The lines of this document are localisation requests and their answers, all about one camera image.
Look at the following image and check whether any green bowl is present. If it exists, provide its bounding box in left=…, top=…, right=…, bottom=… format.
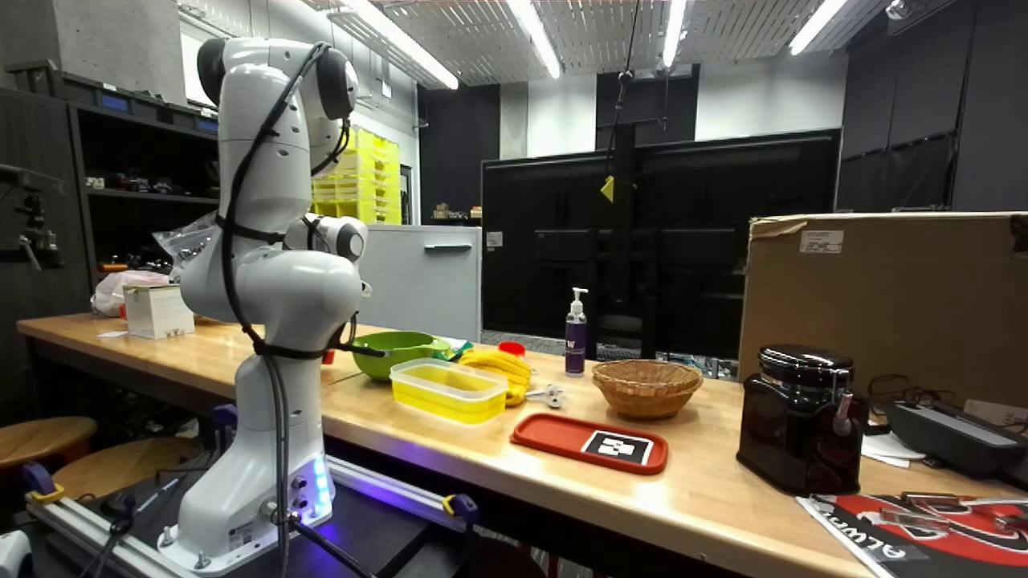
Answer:
left=350, top=327, right=442, bottom=385

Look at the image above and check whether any purple hand sanitizer bottle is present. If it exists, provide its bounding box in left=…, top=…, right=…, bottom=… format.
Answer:
left=562, top=283, right=592, bottom=374

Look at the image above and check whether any yellow toy banana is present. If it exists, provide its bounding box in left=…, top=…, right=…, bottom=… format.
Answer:
left=459, top=344, right=536, bottom=411

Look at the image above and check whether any green wet wipes pack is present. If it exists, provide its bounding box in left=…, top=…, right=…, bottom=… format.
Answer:
left=428, top=333, right=475, bottom=365

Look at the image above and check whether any small white object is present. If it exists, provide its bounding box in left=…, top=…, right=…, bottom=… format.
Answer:
left=530, top=381, right=569, bottom=414

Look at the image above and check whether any yellow clear plastic container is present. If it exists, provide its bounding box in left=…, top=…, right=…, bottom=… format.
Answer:
left=390, top=356, right=510, bottom=426

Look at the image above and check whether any red tray with black print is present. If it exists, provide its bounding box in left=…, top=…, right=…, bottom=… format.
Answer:
left=506, top=411, right=671, bottom=474

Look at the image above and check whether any woven wicker basket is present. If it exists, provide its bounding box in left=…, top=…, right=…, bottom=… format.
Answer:
left=589, top=356, right=707, bottom=419

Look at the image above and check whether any yellow storage bin rack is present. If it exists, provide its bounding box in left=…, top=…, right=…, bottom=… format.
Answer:
left=309, top=124, right=404, bottom=228

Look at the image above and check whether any long ceiling light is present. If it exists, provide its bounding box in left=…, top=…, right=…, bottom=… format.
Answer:
left=659, top=0, right=689, bottom=71
left=336, top=0, right=463, bottom=93
left=786, top=0, right=849, bottom=56
left=504, top=0, right=565, bottom=82

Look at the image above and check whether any clear plastic bag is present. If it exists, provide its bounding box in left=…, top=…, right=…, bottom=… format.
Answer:
left=152, top=207, right=224, bottom=269

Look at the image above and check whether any large cardboard box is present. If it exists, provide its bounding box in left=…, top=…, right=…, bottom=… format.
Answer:
left=737, top=207, right=1028, bottom=411

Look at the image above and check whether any dark storage shelf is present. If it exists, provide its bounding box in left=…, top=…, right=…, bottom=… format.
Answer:
left=0, top=59, right=221, bottom=325

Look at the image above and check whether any pinkish white plastic bag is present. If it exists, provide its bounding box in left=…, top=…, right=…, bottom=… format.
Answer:
left=85, top=265, right=174, bottom=320

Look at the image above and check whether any round wooden stool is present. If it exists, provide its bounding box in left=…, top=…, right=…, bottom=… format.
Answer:
left=0, top=414, right=98, bottom=474
left=47, top=433, right=210, bottom=505

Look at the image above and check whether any black flat device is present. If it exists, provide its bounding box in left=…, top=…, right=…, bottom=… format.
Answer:
left=882, top=396, right=1028, bottom=477

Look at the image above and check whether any red and black poster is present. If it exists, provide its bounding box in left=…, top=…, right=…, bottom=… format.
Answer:
left=795, top=489, right=1028, bottom=578

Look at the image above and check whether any grey panel with handle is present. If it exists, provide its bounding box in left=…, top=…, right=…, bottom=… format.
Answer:
left=356, top=222, right=488, bottom=344

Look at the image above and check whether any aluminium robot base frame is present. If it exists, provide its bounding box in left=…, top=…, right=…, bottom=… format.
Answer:
left=20, top=453, right=485, bottom=578

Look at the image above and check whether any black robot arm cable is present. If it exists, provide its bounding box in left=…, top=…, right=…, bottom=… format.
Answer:
left=214, top=42, right=356, bottom=578

